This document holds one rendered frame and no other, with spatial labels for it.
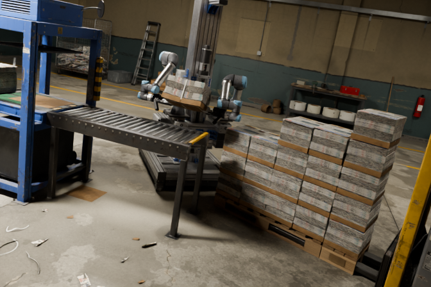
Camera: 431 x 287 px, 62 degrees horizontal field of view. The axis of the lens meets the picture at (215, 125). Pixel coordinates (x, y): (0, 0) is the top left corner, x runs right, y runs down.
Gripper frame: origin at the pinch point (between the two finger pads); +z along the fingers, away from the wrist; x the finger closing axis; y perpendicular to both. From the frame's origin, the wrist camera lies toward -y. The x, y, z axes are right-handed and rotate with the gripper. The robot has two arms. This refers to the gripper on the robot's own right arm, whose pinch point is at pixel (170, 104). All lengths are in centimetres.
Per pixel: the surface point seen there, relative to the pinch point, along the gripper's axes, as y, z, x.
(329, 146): -9, 152, -21
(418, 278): -87, 226, -39
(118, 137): -46, -14, -53
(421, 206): -41, 215, -57
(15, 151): -81, -107, -52
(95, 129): -44, -36, -54
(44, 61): 15, -150, -7
